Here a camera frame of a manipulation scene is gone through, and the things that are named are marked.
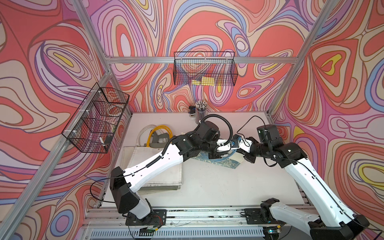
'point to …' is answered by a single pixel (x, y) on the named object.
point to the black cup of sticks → (201, 111)
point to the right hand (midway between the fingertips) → (238, 151)
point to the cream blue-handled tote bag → (232, 159)
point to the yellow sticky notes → (206, 81)
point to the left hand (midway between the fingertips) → (228, 145)
